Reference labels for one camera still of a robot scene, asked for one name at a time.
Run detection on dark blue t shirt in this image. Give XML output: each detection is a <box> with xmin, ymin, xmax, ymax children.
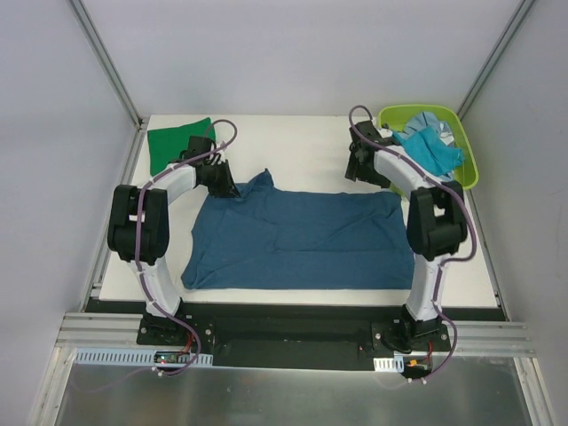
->
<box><xmin>181</xmin><ymin>171</ymin><xmax>414</xmax><ymax>290</ymax></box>

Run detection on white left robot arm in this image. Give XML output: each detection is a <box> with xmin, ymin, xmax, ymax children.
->
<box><xmin>107</xmin><ymin>136</ymin><xmax>240</xmax><ymax>345</ymax></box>

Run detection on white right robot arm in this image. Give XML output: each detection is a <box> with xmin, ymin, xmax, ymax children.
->
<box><xmin>345</xmin><ymin>120</ymin><xmax>475</xmax><ymax>354</ymax></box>

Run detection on lime green plastic basket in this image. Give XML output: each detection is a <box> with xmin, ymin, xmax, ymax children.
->
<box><xmin>377</xmin><ymin>104</ymin><xmax>478</xmax><ymax>190</ymax></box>

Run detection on folded green t shirt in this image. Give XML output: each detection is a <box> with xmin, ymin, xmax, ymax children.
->
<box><xmin>147</xmin><ymin>117</ymin><xmax>211</xmax><ymax>177</ymax></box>

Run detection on teal t shirt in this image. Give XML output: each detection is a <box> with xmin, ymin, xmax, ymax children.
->
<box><xmin>393</xmin><ymin>127</ymin><xmax>464</xmax><ymax>177</ymax></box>

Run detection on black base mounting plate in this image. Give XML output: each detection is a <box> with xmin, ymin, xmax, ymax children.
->
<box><xmin>86</xmin><ymin>297</ymin><xmax>509</xmax><ymax>369</ymax></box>

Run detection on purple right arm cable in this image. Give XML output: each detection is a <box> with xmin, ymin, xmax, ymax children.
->
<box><xmin>348</xmin><ymin>105</ymin><xmax>478</xmax><ymax>390</ymax></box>

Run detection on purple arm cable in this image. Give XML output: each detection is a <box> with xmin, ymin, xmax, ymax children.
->
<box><xmin>70</xmin><ymin>119</ymin><xmax>239</xmax><ymax>391</ymax></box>
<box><xmin>348</xmin><ymin>105</ymin><xmax>478</xmax><ymax>390</ymax></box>

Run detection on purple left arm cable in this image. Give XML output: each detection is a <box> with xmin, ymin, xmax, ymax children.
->
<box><xmin>70</xmin><ymin>119</ymin><xmax>239</xmax><ymax>391</ymax></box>

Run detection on right white cable duct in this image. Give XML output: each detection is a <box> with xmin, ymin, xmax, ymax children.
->
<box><xmin>373</xmin><ymin>355</ymin><xmax>405</xmax><ymax>374</ymax></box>

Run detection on white cable duct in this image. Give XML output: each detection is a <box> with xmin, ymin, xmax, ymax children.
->
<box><xmin>373</xmin><ymin>355</ymin><xmax>405</xmax><ymax>374</ymax></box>
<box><xmin>75</xmin><ymin>348</ymin><xmax>193</xmax><ymax>369</ymax></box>

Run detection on front aluminium frame rail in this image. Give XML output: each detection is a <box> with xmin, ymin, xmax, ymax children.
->
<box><xmin>55</xmin><ymin>312</ymin><xmax>536</xmax><ymax>358</ymax></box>

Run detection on left white cable duct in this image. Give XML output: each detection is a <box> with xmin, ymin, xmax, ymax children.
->
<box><xmin>75</xmin><ymin>348</ymin><xmax>193</xmax><ymax>369</ymax></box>

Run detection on left aluminium frame post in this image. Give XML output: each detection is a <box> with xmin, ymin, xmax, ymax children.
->
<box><xmin>67</xmin><ymin>0</ymin><xmax>144</xmax><ymax>130</ymax></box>

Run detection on aluminium frame post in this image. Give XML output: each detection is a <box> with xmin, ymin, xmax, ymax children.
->
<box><xmin>67</xmin><ymin>0</ymin><xmax>144</xmax><ymax>130</ymax></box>
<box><xmin>457</xmin><ymin>0</ymin><xmax>538</xmax><ymax>120</ymax></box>

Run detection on right aluminium frame post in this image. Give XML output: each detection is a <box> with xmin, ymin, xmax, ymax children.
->
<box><xmin>457</xmin><ymin>0</ymin><xmax>538</xmax><ymax>120</ymax></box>

